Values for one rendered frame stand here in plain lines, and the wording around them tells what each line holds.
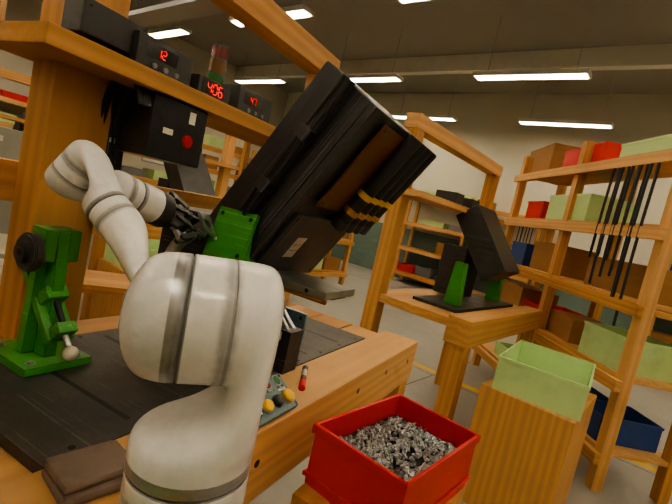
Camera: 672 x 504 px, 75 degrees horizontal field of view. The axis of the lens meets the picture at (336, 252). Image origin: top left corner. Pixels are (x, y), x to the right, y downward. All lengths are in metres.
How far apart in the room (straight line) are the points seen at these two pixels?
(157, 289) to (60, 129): 0.88
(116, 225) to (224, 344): 0.52
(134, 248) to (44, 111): 0.47
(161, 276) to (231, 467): 0.14
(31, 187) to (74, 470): 0.66
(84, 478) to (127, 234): 0.35
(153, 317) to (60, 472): 0.44
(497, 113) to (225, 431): 10.55
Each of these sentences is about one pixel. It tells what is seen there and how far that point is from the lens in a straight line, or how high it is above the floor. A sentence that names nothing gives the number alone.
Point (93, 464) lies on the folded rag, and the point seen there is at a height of 0.93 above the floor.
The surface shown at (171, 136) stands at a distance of 1.19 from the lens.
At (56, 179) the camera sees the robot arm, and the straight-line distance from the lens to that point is 0.87.
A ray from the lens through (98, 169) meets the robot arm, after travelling 0.84.
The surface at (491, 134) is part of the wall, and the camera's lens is 10.65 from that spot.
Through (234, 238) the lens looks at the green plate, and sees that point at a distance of 1.05.
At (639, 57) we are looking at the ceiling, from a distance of 8.21.
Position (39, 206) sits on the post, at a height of 1.19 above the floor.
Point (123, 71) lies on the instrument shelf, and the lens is 1.09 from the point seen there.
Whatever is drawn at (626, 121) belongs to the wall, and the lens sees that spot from 10.09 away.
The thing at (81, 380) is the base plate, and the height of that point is 0.90.
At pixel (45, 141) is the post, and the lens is 1.14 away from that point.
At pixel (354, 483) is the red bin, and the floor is 0.86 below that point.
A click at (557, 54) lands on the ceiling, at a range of 8.49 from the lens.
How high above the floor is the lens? 1.32
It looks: 5 degrees down
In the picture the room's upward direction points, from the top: 13 degrees clockwise
